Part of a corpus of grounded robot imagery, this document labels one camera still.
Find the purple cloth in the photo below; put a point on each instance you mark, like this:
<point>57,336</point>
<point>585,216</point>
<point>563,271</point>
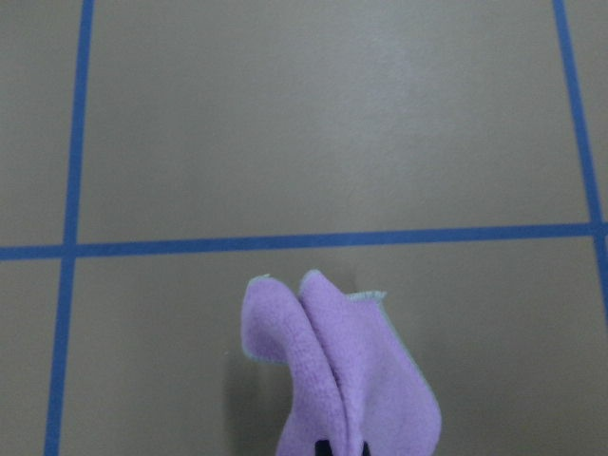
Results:
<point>354,381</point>

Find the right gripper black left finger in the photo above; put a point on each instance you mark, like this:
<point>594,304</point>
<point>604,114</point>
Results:
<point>322,448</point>

